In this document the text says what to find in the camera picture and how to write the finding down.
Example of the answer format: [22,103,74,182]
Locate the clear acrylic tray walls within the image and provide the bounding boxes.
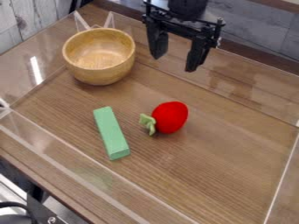
[0,8,299,224]

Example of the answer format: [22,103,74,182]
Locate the green rectangular block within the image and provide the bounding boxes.
[94,107,131,160]

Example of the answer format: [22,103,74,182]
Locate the red plush strawberry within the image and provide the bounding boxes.
[139,101,190,136]

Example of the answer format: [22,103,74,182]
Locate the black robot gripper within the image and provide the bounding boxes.
[143,0,226,73]

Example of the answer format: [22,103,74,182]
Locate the wooden bowl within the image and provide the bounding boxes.
[62,28,136,86]

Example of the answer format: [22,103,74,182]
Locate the black metal table frame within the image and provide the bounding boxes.
[0,157,80,224]

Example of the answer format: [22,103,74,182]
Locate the black cable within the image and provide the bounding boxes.
[0,200,34,218]

